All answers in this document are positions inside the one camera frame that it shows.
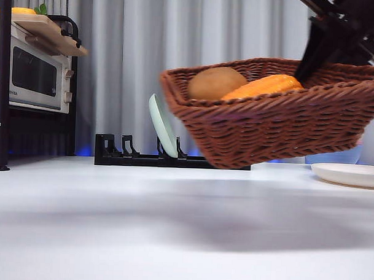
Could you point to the pale green plate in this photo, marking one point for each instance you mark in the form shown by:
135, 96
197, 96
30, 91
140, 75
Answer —
161, 127

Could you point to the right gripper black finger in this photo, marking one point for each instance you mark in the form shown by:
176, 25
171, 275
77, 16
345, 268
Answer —
316, 49
349, 55

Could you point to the white plate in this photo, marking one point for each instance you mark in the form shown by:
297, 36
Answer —
348, 175

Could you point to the cream toaster oven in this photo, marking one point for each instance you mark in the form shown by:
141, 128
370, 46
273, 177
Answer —
35, 70

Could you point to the green toy leaf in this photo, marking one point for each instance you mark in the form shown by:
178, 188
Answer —
41, 9

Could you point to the brown woven wicker basket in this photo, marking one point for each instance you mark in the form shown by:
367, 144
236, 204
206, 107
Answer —
282, 128

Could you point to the beige oven knob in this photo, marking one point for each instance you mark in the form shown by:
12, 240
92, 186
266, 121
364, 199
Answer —
68, 73
67, 97

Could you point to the grey pleated curtain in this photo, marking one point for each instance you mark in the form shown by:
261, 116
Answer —
178, 38

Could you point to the black dish rack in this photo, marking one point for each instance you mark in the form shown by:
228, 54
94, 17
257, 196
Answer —
128, 161

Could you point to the yellow toy vegetable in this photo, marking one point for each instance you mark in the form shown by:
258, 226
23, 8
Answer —
22, 10

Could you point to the black metal shelf frame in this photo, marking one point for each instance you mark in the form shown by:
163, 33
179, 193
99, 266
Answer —
3, 78

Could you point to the wooden cutting board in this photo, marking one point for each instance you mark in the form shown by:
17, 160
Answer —
46, 33

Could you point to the blue bowl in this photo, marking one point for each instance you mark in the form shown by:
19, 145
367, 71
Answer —
349, 157

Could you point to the orange yellow corn cob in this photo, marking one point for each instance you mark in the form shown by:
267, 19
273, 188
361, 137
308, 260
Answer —
268, 87

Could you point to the brown potato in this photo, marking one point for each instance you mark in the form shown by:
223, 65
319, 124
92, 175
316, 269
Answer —
213, 84

